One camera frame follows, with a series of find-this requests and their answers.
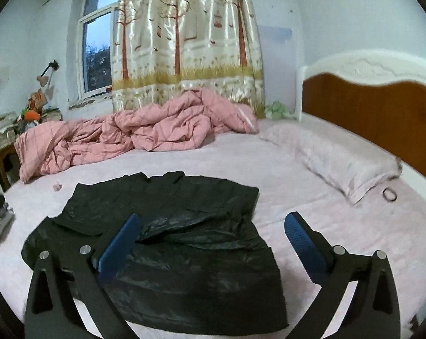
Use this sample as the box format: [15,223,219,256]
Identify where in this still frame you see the black puffer jacket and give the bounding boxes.
[21,171,287,336]

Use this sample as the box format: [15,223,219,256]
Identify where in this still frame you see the pink bed sheet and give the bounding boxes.
[0,132,426,338]

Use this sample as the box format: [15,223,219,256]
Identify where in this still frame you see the small pink paper scrap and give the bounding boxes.
[53,182,62,192]

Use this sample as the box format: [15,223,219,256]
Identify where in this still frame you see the light pink pillow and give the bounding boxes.
[260,116,402,204]

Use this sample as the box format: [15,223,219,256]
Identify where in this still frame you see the cluttered wooden side table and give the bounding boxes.
[0,108,62,191]

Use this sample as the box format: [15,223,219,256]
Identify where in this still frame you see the orange toy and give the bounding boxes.
[23,110,41,122]

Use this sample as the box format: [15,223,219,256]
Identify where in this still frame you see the pink plaid comforter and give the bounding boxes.
[14,89,258,184]

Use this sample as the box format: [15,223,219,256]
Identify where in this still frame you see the white and wood headboard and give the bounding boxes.
[295,49,426,178]

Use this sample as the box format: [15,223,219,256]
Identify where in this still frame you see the white framed window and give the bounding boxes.
[77,0,119,100]

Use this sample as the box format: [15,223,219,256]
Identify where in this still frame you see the tree print curtain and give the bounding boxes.
[112,0,265,118]

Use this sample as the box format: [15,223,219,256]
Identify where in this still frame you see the wall mounted desk lamp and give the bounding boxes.
[36,60,60,87]

